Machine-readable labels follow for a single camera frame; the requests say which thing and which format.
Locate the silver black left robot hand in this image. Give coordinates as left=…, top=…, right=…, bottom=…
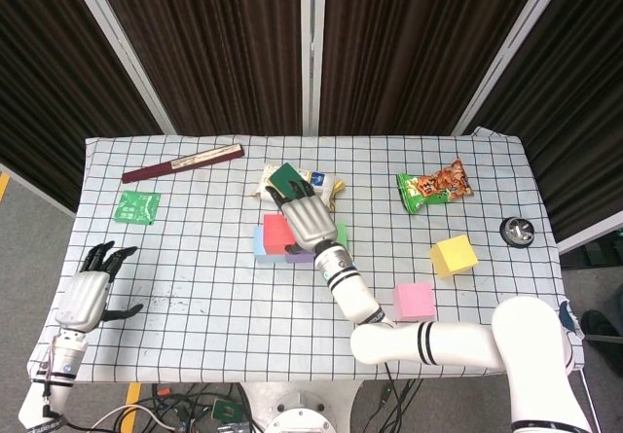
left=54, top=240, right=145, bottom=333

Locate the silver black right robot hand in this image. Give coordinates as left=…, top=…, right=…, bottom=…
left=265, top=179, right=341, bottom=254

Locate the red foam cube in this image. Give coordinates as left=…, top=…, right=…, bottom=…
left=262, top=213, right=299, bottom=255

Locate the light blue foam cube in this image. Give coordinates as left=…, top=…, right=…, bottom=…
left=252, top=225, right=288, bottom=265

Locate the pink foam cube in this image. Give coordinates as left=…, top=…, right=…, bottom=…
left=391, top=281, right=437, bottom=323

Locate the white snack packet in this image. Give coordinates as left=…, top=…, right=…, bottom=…
left=250, top=162, right=347, bottom=213

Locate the green yellow sponge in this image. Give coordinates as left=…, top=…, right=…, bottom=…
left=268, top=162, right=312, bottom=199

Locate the green flat sachet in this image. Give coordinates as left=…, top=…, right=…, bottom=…
left=111, top=190, right=162, bottom=227

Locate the white black checked tablecloth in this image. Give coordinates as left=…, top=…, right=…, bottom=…
left=26, top=126, right=585, bottom=385

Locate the green orange snack bag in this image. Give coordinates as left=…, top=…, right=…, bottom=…
left=396, top=158, right=475, bottom=216

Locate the yellow foam cube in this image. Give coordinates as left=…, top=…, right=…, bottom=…
left=429, top=234, right=480, bottom=278

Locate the dark red folded fan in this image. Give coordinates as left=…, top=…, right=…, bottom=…
left=121, top=143, right=246, bottom=185

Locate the green circuit board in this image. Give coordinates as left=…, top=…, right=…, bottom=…
left=211, top=398, right=243, bottom=423

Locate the dark brown curtain panel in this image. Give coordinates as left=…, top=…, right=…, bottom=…
left=318, top=0, right=551, bottom=136
left=90, top=0, right=303, bottom=136
left=469, top=0, right=623, bottom=242
left=0, top=0, right=165, bottom=210

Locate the grey partition base rail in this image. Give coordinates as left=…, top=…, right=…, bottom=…
left=0, top=162, right=77, bottom=218
left=554, top=222, right=623, bottom=254

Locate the white floor cable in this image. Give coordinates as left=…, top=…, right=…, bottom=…
left=90, top=402, right=176, bottom=433

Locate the black floor cable bundle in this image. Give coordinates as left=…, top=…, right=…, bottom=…
left=140, top=381, right=254, bottom=433
left=362, top=377, right=424, bottom=433

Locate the grey partition frame post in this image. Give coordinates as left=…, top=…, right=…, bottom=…
left=62, top=0, right=177, bottom=135
left=451, top=0, right=576, bottom=136
left=299, top=0, right=328, bottom=136

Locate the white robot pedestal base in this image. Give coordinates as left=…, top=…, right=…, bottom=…
left=241, top=379, right=365, bottom=433

